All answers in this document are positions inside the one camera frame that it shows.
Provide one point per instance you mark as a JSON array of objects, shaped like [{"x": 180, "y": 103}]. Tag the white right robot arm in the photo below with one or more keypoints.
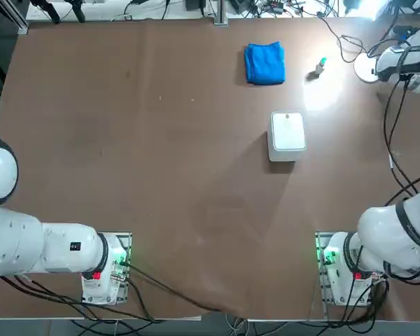
[{"x": 381, "y": 231}]

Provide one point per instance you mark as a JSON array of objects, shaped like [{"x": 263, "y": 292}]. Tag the black tripod leg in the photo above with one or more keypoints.
[
  {"x": 78, "y": 12},
  {"x": 50, "y": 10}
]

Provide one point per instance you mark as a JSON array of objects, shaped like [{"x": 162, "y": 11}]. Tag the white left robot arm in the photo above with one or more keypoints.
[{"x": 21, "y": 241}]

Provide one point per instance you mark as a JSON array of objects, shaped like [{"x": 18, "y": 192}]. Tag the blue folded cloth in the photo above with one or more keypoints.
[{"x": 265, "y": 63}]

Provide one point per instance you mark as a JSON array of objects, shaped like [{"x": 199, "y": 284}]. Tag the aluminium frame rail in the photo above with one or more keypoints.
[{"x": 19, "y": 21}]

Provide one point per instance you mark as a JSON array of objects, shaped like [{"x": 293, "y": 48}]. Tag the aluminium frame post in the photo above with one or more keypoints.
[{"x": 220, "y": 14}]

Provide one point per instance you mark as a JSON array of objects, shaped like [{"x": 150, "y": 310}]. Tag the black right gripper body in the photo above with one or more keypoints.
[{"x": 386, "y": 77}]

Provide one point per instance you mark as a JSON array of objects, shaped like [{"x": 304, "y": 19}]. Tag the white square box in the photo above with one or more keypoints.
[{"x": 287, "y": 134}]

